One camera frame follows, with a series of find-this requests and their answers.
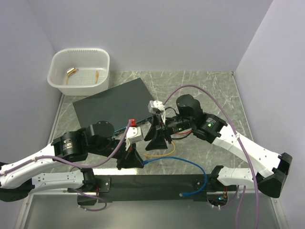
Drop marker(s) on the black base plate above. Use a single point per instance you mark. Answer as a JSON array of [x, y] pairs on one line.
[[152, 187]]

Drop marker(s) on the small orange plug in tub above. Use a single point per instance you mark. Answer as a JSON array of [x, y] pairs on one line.
[[96, 77]]

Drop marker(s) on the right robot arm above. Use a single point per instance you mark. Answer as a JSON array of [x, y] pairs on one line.
[[267, 170]]

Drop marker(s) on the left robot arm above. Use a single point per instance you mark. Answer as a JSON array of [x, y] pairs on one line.
[[69, 160]]

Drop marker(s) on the black network switch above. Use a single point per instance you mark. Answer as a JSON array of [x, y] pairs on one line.
[[116, 105]]

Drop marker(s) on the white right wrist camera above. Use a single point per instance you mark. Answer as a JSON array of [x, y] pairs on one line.
[[157, 108]]

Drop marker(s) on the aluminium rail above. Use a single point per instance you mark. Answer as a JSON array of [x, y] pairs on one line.
[[65, 192]]

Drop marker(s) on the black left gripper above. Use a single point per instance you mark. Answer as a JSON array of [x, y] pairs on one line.
[[131, 160]]

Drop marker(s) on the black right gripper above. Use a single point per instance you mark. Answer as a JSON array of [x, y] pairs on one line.
[[158, 143]]

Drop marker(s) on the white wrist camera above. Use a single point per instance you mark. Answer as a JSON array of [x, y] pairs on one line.
[[157, 108], [134, 134]]

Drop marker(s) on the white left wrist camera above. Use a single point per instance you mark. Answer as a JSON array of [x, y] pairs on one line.
[[134, 134]]

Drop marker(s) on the white plastic tub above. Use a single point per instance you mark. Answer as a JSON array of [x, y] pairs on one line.
[[72, 71]]

